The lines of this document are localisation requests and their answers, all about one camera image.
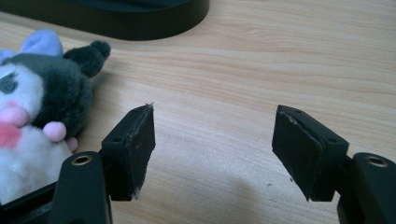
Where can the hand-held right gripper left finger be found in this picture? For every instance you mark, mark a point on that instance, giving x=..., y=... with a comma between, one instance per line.
x=130, y=155

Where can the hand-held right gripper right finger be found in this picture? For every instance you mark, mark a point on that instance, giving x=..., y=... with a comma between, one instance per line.
x=311, y=152

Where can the white and grey plush toy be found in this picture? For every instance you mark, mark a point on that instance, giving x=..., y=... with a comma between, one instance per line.
x=37, y=115

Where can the black round tray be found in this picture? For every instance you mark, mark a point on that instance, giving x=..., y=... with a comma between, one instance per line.
x=124, y=18

